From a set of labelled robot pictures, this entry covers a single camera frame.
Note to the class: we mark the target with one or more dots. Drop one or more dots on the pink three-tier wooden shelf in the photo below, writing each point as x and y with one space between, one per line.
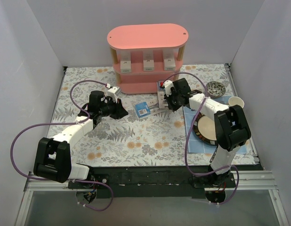
139 38

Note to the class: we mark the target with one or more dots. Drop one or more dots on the dark rimmed cream plate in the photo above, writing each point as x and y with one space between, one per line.
204 129

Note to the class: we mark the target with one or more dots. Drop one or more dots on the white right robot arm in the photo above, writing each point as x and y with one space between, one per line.
231 127

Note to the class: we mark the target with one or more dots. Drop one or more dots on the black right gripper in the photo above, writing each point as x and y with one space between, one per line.
170 100

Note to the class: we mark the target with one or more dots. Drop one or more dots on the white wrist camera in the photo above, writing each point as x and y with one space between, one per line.
167 86
113 91

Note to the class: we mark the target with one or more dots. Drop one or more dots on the floral patterned ceramic bowl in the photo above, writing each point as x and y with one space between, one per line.
215 89

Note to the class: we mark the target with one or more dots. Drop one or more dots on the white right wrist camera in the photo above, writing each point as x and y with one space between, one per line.
167 86

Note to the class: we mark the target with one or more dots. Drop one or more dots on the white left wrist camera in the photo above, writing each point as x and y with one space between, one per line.
113 91

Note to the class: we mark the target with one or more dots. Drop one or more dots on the white Harry's razor box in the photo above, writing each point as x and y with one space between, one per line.
125 62

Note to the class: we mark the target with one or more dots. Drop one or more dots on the floral patterned tablecloth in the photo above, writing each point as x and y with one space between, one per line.
157 140

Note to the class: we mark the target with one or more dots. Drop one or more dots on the dark handled table knife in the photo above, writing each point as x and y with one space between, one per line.
212 158

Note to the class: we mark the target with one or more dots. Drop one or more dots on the blue checkered cloth napkin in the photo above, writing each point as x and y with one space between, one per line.
195 145

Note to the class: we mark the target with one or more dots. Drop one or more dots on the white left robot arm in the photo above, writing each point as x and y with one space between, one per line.
53 157

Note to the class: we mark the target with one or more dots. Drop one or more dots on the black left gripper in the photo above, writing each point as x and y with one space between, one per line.
116 109

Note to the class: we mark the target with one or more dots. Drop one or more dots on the yellow ceramic mug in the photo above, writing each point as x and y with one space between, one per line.
236 101

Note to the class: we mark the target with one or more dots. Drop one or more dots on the Gillette razor blister pack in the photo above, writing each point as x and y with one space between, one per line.
147 108
160 94

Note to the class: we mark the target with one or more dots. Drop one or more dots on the slim white H razor box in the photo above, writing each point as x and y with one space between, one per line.
148 60

